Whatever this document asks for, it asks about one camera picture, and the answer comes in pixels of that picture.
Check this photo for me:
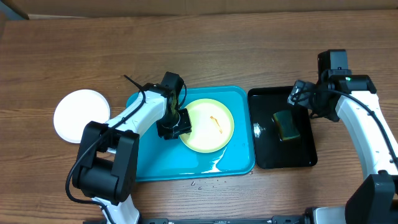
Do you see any yellow-green plate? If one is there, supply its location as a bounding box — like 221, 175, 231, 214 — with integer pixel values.
180, 98, 234, 153

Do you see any green and yellow sponge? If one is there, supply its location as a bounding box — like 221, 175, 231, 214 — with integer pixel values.
272, 110, 301, 141

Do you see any white plate with red smear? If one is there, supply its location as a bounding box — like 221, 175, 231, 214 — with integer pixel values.
53, 89, 111, 144

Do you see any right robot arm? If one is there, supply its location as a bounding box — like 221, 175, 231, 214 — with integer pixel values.
288, 75, 397, 223

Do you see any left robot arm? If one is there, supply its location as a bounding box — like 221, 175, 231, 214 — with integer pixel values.
65, 78, 192, 223

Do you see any blue plastic tray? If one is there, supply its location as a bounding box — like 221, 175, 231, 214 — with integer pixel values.
136, 86, 255, 182

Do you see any black plastic tray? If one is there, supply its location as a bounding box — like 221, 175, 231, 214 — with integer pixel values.
248, 86, 318, 169

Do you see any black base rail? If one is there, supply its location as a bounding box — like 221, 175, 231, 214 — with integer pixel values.
83, 213, 315, 224

